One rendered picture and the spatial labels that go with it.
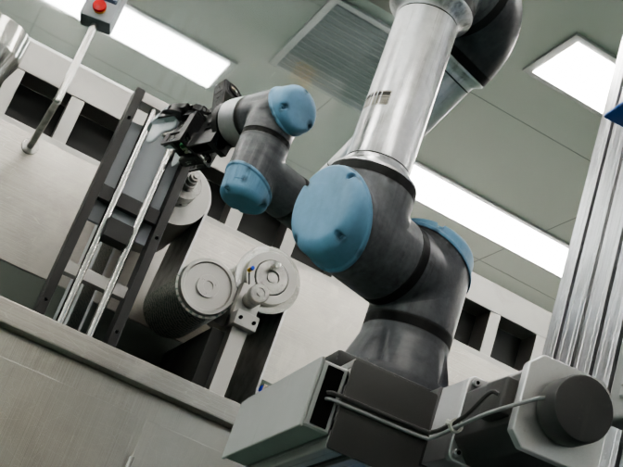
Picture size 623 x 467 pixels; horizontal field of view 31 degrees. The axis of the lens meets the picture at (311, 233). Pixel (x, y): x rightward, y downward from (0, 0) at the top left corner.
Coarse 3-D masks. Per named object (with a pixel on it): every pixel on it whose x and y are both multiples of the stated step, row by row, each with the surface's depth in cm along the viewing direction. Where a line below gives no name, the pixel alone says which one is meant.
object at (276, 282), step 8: (264, 264) 237; (272, 264) 238; (256, 272) 236; (264, 272) 237; (272, 272) 238; (280, 272) 238; (256, 280) 236; (264, 280) 236; (272, 280) 237; (280, 280) 238; (272, 288) 237; (280, 288) 237
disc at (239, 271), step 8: (256, 248) 240; (264, 248) 240; (272, 248) 241; (248, 256) 238; (288, 256) 242; (240, 264) 237; (240, 272) 237; (296, 272) 242; (240, 280) 236; (296, 288) 241; (296, 296) 241; (280, 304) 239; (288, 304) 239; (264, 312) 237; (272, 312) 237
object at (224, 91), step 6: (216, 84) 185; (222, 84) 183; (228, 84) 184; (216, 90) 183; (222, 90) 182; (228, 90) 183; (234, 90) 184; (216, 96) 182; (222, 96) 180; (228, 96) 182; (234, 96) 184; (216, 102) 180; (222, 102) 179
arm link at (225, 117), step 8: (240, 96) 172; (224, 104) 172; (232, 104) 171; (224, 112) 171; (232, 112) 170; (224, 120) 171; (232, 120) 169; (224, 128) 171; (232, 128) 170; (224, 136) 172; (232, 136) 171; (232, 144) 173
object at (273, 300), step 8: (256, 256) 237; (264, 256) 238; (272, 256) 239; (280, 256) 240; (248, 264) 236; (256, 264) 237; (288, 264) 240; (288, 272) 239; (288, 280) 239; (296, 280) 240; (288, 288) 238; (272, 296) 236; (280, 296) 237; (288, 296) 238; (264, 304) 236; (272, 304) 236; (216, 320) 256; (224, 320) 254
